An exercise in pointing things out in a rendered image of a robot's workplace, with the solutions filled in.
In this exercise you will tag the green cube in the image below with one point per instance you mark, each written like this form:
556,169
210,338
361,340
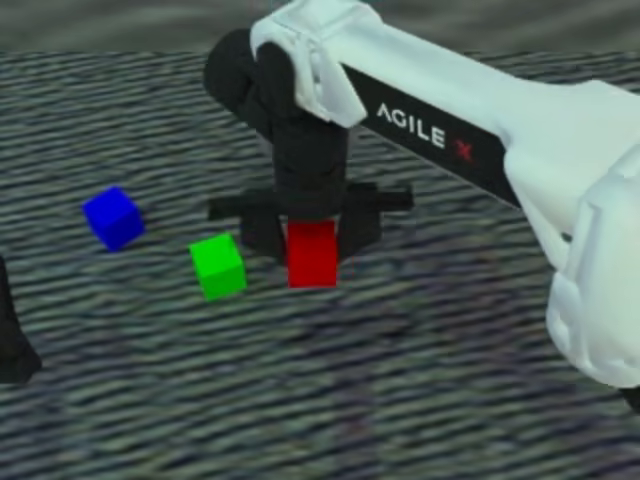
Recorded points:
219,270

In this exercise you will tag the red cube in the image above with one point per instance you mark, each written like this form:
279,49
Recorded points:
311,257

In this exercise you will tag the blue cube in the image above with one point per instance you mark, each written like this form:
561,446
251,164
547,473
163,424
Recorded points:
114,220

